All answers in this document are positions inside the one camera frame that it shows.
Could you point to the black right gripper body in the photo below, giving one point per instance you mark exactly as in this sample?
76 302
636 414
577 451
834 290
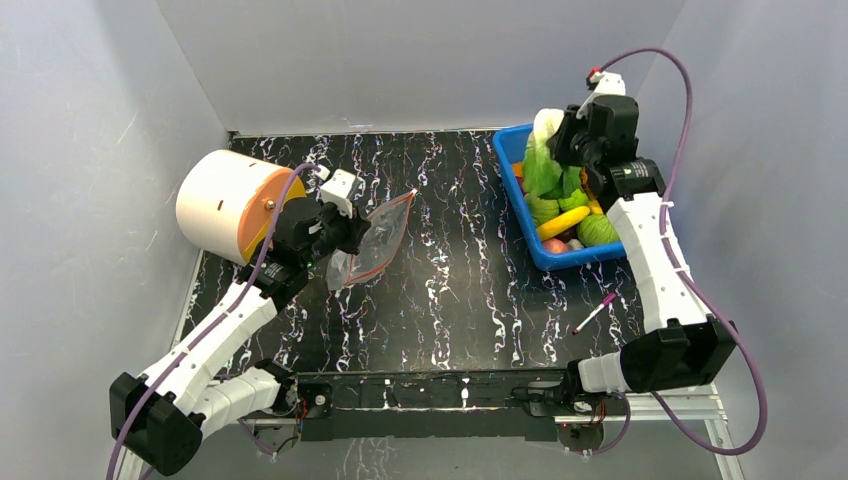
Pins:
569 147

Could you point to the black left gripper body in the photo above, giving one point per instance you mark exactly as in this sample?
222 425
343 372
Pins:
333 234

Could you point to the clear orange zip top bag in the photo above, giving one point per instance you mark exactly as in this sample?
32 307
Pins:
378 247

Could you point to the green toy lettuce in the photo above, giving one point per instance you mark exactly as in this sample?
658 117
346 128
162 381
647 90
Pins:
542 175

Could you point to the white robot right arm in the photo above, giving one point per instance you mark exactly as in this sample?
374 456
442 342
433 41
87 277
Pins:
683 344

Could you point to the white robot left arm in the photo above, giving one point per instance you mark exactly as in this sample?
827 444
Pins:
164 414

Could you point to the light green toy fruit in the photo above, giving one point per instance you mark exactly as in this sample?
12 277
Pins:
578 198

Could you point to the green toy cabbage large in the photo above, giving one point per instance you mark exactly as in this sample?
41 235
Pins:
596 230

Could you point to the white orange cylinder drum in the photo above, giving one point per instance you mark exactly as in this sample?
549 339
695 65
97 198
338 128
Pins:
225 203

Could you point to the blue plastic bin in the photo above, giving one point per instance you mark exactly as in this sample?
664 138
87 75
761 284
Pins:
509 144

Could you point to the green toy cabbage small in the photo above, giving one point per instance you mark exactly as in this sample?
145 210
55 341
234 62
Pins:
541 210

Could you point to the yellow toy banana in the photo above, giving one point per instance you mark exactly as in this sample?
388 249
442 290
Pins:
561 223

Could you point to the pink toy peach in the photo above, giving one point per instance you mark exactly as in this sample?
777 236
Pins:
555 246

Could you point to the pink white marker pen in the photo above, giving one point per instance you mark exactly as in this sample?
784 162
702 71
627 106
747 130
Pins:
607 300

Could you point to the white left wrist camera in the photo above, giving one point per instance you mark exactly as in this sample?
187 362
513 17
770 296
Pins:
339 188

